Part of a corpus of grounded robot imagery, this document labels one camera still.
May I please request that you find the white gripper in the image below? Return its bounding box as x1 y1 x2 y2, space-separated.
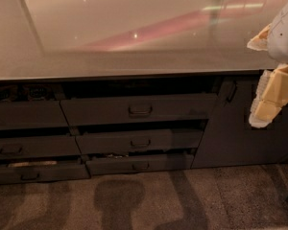
247 2 288 128

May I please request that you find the dark drawer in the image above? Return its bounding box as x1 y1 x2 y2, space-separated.
0 163 89 184
76 128 204 154
60 94 217 127
0 101 67 130
0 136 80 160
86 153 194 175

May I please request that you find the dark cabinet door right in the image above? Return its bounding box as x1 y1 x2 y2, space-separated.
193 75 288 168

